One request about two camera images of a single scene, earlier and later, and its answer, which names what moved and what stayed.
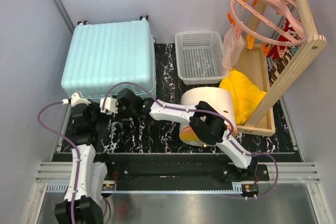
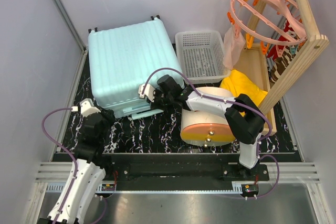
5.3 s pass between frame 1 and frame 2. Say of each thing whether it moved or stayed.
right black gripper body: moved
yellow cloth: stayed
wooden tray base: stayed
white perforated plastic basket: stayed
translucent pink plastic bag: stayed
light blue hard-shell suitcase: moved
